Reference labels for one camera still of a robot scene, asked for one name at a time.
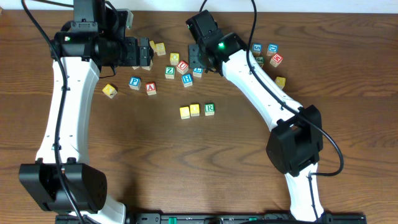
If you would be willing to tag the yellow K block far left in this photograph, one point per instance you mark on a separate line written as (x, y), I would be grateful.
(110, 91)

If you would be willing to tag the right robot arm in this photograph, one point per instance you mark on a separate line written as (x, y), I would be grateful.
(293, 146)

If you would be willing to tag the green J block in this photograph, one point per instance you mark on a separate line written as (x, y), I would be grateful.
(260, 61)

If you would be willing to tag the blue L block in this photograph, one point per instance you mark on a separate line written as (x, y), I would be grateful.
(197, 72)

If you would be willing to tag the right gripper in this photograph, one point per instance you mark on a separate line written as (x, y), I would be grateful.
(194, 56)

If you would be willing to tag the red M block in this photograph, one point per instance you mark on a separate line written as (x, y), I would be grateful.
(276, 59)

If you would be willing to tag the yellow C block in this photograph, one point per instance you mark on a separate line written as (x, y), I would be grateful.
(185, 112)

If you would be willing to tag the red U block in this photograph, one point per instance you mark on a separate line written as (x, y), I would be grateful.
(182, 67)

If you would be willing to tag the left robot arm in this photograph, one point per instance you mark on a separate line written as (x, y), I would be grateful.
(61, 179)

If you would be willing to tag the blue 5 block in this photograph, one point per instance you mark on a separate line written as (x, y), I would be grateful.
(256, 49)

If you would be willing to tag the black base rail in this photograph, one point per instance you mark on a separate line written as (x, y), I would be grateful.
(155, 218)

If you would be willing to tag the blue H block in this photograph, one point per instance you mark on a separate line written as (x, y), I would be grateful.
(187, 80)

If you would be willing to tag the red A block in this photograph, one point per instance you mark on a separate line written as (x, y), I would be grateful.
(151, 88)

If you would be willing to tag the yellow block back left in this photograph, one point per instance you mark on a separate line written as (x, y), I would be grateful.
(152, 44)

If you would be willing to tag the green R block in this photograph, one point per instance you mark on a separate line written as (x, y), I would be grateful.
(209, 109)

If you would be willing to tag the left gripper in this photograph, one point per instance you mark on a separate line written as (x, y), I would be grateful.
(145, 51)

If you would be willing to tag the yellow k block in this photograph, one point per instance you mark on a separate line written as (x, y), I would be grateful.
(280, 82)
(110, 91)

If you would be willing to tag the blue D block right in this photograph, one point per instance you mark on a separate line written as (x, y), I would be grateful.
(272, 49)

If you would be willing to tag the yellow o block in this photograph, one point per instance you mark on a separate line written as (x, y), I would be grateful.
(174, 58)
(194, 110)

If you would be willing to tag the blue P block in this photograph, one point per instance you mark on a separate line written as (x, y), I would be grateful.
(135, 83)

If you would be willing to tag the yellow block back right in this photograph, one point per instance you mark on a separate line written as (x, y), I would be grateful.
(160, 49)

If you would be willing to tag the yellow K block right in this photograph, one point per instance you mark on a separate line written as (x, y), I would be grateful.
(280, 82)

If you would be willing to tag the green Z block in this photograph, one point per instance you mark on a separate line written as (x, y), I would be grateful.
(170, 72)

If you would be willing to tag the yellow O block front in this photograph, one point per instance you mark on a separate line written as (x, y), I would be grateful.
(194, 110)

